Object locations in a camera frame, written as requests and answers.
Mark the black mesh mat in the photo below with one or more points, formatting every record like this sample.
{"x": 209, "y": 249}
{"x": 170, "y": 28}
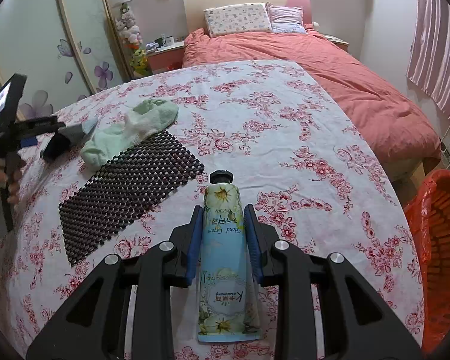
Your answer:
{"x": 123, "y": 190}

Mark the green towel sock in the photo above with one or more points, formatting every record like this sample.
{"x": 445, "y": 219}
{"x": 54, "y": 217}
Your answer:
{"x": 147, "y": 118}

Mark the pink striped curtain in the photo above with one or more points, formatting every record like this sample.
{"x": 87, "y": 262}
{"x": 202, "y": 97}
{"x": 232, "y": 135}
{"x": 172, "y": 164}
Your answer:
{"x": 429, "y": 67}

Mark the person left hand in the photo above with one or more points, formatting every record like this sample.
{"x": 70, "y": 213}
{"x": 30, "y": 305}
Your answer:
{"x": 13, "y": 182}

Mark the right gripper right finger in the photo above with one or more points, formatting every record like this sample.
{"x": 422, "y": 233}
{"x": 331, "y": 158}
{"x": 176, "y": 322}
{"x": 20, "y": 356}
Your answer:
{"x": 356, "y": 322}

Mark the dark blue snack bag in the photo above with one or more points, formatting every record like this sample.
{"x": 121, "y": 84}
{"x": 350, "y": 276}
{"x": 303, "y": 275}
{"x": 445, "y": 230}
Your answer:
{"x": 68, "y": 137}

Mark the white mug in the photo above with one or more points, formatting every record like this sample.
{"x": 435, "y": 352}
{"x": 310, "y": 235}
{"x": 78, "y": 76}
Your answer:
{"x": 168, "y": 41}

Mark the floral white pillow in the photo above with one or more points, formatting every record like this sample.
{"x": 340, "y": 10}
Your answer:
{"x": 237, "y": 18}

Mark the orange laundry basket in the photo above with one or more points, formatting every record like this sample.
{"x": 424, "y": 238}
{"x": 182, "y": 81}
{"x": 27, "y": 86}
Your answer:
{"x": 428, "y": 217}

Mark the hanging plush toys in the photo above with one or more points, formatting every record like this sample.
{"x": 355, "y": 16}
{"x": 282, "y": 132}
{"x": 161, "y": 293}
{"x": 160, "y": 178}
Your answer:
{"x": 129, "y": 35}

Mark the coral red duvet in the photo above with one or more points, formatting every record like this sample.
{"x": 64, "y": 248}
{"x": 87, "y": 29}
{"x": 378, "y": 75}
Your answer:
{"x": 391, "y": 124}

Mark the flower pattern wardrobe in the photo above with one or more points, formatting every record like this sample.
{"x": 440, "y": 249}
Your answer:
{"x": 67, "y": 49}

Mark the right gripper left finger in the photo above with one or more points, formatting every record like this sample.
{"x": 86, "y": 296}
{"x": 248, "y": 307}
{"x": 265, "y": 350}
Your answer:
{"x": 92, "y": 321}

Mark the striped pink pillow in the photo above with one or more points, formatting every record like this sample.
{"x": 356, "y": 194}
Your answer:
{"x": 286, "y": 19}

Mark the floral hand cream tube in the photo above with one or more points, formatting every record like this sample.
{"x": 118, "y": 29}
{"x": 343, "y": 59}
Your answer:
{"x": 227, "y": 310}

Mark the left pink nightstand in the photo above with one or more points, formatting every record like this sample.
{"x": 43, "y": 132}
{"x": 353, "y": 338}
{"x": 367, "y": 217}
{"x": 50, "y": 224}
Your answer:
{"x": 167, "y": 58}

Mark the floral white bedsheet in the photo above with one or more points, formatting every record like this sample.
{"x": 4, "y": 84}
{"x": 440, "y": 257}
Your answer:
{"x": 294, "y": 154}

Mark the right nightstand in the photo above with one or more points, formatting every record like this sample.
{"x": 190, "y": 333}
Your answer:
{"x": 344, "y": 45}

